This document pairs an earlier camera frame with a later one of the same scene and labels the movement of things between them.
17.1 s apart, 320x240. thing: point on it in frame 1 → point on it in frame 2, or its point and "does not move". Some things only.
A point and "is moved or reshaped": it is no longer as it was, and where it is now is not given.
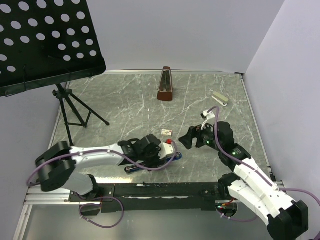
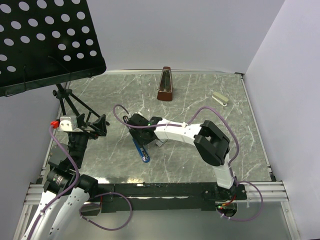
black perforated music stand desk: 44,43 does not move
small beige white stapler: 220,98 does not move
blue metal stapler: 136,168 is moved or reshaped
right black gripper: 187,139 → 135,135
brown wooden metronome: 165,92 does not move
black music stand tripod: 62,93 does not move
